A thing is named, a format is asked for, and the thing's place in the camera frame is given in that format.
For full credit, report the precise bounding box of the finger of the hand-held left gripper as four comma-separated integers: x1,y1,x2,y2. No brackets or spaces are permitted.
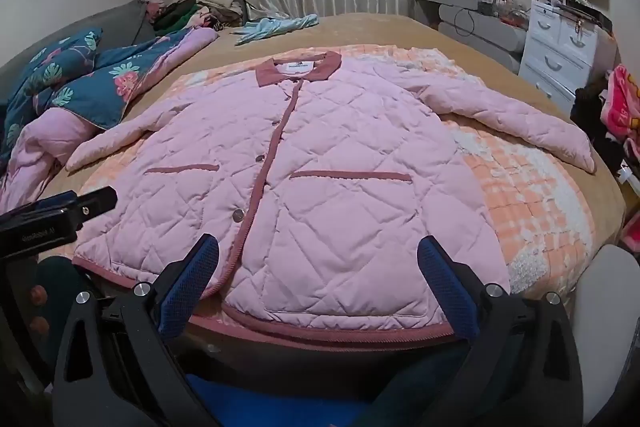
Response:
0,191,78,220
75,186,119,222

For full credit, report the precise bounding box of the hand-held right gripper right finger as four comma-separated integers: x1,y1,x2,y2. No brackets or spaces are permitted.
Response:
417,236,583,427

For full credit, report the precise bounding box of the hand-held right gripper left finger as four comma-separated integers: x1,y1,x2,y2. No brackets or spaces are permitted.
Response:
52,233,221,427

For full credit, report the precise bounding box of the pink quilted jacket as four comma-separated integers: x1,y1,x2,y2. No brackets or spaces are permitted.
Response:
65,50,597,342

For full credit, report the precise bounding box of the pile of clothes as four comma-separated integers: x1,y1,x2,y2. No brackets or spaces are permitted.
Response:
145,0,261,32

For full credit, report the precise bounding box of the person's left hand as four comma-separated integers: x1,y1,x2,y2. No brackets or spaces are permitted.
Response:
27,284,51,335

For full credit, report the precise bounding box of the person's dark teal clothing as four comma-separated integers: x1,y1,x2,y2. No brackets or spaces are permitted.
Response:
35,256,103,308

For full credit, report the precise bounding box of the orange checked blanket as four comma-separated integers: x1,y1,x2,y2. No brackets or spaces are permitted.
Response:
165,43,597,308

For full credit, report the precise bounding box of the teal floral quilt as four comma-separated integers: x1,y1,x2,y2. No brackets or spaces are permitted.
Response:
0,27,221,218

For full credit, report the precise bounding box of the person's blue clothing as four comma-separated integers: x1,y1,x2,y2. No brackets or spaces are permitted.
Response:
185,374,401,427

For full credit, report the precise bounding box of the white rounded furniture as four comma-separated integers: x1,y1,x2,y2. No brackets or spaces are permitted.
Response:
572,244,640,413

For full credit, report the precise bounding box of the dark clothing heap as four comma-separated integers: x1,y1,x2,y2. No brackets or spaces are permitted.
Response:
570,87,613,142

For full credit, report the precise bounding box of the light blue garment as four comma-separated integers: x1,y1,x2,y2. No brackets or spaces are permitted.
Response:
234,13,320,46

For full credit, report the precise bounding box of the pink printed cloth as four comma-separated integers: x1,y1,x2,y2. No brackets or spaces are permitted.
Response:
600,64,640,142

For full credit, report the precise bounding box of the white drawer cabinet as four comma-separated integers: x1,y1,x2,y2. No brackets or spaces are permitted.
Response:
518,0,601,112

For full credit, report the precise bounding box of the grey dressing table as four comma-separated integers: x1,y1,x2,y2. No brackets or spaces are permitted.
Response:
412,0,528,72

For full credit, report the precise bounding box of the bed with tan cover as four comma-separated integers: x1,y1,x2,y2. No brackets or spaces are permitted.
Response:
0,12,628,358

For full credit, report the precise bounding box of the black cable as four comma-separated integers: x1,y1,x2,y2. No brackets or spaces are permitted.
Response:
454,6,477,38

